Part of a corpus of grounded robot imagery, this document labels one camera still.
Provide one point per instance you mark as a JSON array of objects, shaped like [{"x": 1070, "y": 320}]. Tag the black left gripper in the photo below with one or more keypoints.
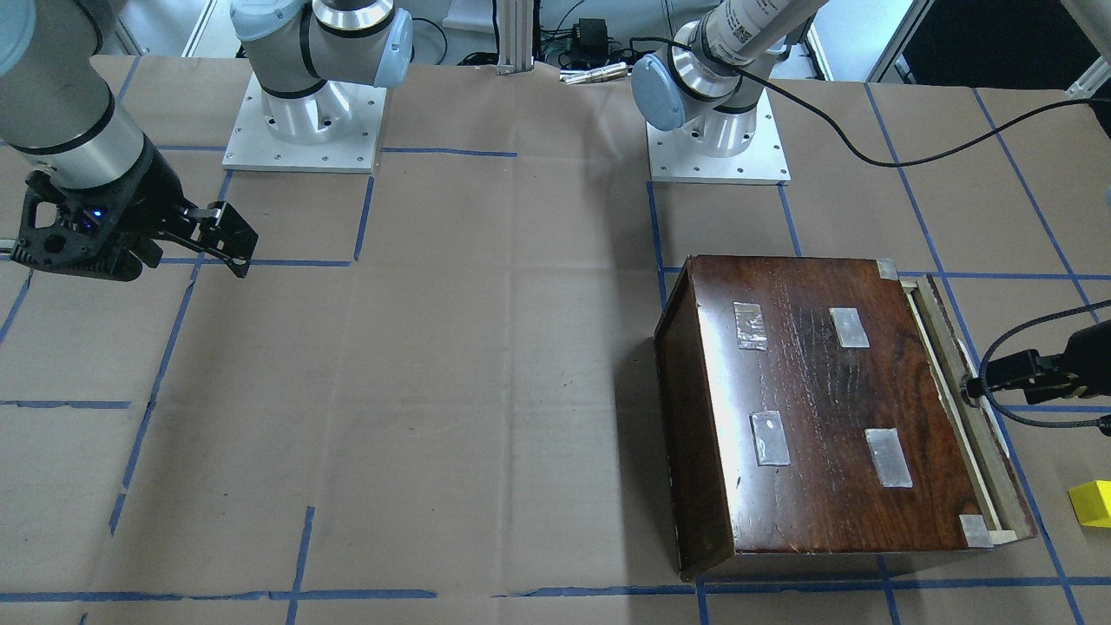
[{"x": 1095, "y": 354}]

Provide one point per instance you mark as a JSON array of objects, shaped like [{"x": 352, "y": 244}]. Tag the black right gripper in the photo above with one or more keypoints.
[{"x": 149, "y": 201}]

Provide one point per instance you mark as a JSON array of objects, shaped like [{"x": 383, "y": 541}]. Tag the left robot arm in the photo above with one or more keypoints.
[{"x": 710, "y": 61}]

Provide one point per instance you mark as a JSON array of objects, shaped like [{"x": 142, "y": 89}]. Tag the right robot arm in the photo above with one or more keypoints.
[{"x": 60, "y": 114}]

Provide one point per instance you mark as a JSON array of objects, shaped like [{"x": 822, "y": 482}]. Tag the yellow block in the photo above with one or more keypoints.
[{"x": 1091, "y": 503}]

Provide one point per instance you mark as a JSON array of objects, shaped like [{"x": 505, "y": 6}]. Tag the dark wooden drawer cabinet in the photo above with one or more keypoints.
[{"x": 806, "y": 434}]

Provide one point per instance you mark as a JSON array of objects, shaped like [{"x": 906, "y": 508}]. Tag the black power adapter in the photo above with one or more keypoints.
[{"x": 589, "y": 42}]

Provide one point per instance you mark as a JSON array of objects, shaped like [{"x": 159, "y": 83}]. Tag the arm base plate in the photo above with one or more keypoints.
[
  {"x": 334, "y": 130},
  {"x": 721, "y": 148}
]

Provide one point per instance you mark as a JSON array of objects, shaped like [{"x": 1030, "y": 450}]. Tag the aluminium frame post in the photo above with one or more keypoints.
[{"x": 515, "y": 32}]

